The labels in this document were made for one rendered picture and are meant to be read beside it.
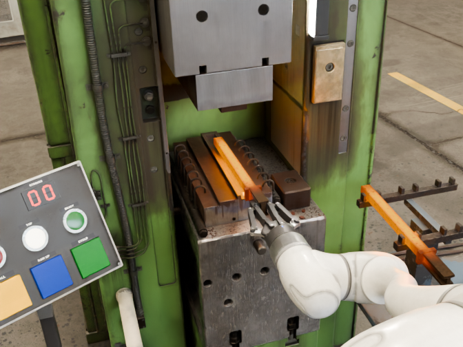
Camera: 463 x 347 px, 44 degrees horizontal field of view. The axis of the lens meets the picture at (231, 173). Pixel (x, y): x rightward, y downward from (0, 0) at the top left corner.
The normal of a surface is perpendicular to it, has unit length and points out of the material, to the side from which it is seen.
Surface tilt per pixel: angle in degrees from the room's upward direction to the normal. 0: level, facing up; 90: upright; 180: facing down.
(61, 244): 60
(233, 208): 90
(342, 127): 90
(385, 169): 0
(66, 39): 90
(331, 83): 90
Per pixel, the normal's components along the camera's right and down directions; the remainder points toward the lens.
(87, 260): 0.56, -0.12
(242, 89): 0.29, 0.47
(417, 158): -0.03, -0.87
